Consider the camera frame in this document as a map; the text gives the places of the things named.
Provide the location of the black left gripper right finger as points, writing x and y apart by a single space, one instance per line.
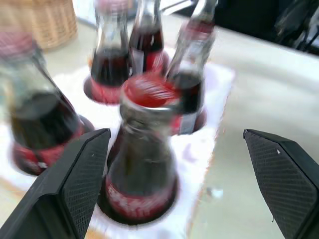
281 179

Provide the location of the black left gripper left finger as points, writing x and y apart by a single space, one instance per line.
62 189

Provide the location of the glass cola bottle red cap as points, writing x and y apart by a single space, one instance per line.
143 149
148 42
37 119
109 59
190 74

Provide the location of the white foam bottle crate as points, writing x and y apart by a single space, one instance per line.
194 149

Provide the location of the woven wicker basket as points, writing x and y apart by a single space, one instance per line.
47 22

